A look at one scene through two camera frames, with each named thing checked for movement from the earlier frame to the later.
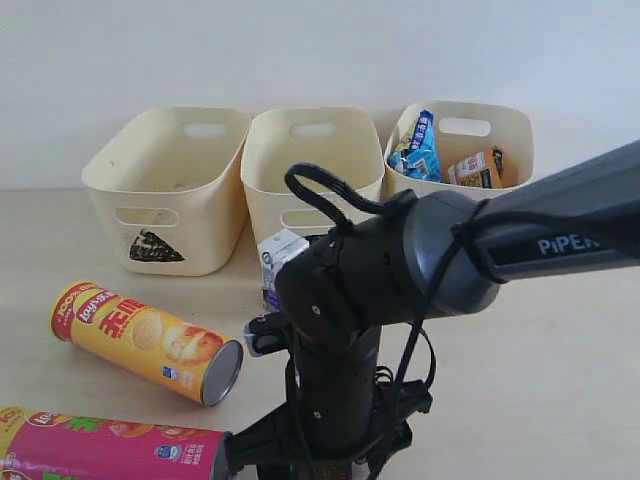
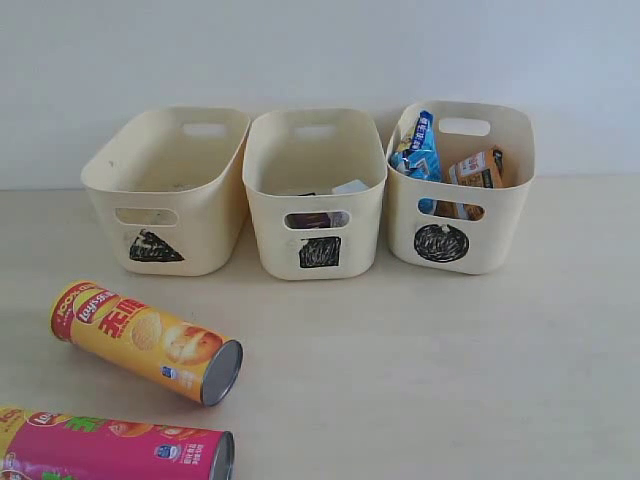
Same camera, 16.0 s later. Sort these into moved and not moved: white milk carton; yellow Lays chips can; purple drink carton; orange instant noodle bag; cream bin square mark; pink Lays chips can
Moved: white milk carton; purple drink carton
Not moved: yellow Lays chips can; orange instant noodle bag; pink Lays chips can; cream bin square mark
